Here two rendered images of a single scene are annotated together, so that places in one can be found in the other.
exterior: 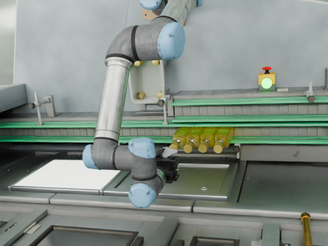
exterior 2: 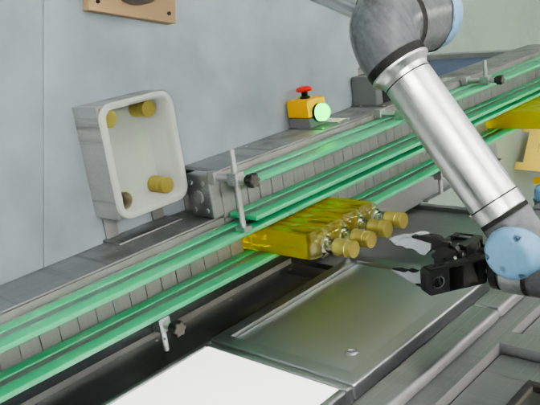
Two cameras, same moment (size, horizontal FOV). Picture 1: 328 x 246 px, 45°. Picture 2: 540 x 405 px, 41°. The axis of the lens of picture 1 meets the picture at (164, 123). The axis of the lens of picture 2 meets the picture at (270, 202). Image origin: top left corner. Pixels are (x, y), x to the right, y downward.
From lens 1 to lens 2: 1.56 m
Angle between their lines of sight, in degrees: 60
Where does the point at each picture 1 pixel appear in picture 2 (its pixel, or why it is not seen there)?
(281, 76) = not seen: hidden behind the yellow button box
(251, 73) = (275, 104)
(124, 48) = (417, 29)
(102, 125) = (507, 181)
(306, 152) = (383, 207)
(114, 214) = (447, 394)
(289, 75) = not seen: hidden behind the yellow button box
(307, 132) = (381, 176)
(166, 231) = not seen: outside the picture
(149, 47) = (443, 24)
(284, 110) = (357, 148)
